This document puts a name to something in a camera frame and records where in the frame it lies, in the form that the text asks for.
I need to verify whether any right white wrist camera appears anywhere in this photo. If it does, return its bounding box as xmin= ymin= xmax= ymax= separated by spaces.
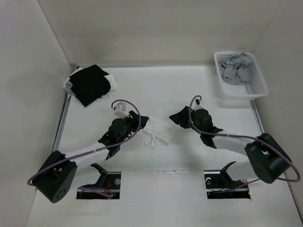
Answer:
xmin=193 ymin=99 xmax=205 ymax=111

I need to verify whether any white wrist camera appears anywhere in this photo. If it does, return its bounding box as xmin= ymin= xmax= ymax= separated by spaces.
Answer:
xmin=193 ymin=99 xmax=205 ymax=111
xmin=114 ymin=102 xmax=128 ymax=119

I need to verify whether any folded grey tank top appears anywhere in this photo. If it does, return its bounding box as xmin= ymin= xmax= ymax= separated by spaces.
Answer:
xmin=63 ymin=80 xmax=72 ymax=94

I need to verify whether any folded black tank top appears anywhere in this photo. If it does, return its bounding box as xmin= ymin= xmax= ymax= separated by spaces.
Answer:
xmin=69 ymin=64 xmax=112 ymax=108

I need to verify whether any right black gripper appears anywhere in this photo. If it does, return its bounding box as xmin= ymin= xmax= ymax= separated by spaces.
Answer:
xmin=169 ymin=105 xmax=204 ymax=135

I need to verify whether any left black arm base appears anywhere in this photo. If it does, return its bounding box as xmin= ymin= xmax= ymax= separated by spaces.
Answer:
xmin=73 ymin=163 xmax=122 ymax=200

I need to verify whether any left aluminium table rail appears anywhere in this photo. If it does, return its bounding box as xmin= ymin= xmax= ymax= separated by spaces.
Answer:
xmin=51 ymin=90 xmax=69 ymax=152

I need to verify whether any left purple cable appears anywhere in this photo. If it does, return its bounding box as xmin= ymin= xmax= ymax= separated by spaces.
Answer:
xmin=27 ymin=99 xmax=143 ymax=198

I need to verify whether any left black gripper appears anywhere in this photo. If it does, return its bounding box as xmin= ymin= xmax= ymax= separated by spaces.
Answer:
xmin=117 ymin=111 xmax=148 ymax=144

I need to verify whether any right aluminium table rail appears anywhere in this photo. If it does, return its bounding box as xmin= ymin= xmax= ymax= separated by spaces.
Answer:
xmin=250 ymin=100 xmax=265 ymax=133

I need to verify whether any aluminium table rail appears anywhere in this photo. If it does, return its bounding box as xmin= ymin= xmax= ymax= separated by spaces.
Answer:
xmin=250 ymin=100 xmax=265 ymax=133
xmin=51 ymin=90 xmax=69 ymax=152

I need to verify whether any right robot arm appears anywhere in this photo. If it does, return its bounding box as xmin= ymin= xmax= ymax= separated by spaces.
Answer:
xmin=169 ymin=106 xmax=292 ymax=187

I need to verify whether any white plastic basket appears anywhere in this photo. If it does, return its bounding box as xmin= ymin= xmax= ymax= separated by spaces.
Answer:
xmin=214 ymin=52 xmax=268 ymax=102

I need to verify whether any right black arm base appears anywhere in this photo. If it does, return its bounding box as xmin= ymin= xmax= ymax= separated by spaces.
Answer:
xmin=204 ymin=161 xmax=251 ymax=199

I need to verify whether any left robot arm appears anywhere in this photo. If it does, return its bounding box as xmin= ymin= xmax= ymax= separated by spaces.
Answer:
xmin=28 ymin=111 xmax=149 ymax=203

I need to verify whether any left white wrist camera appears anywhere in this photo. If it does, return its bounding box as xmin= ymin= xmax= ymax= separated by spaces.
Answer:
xmin=114 ymin=102 xmax=128 ymax=119

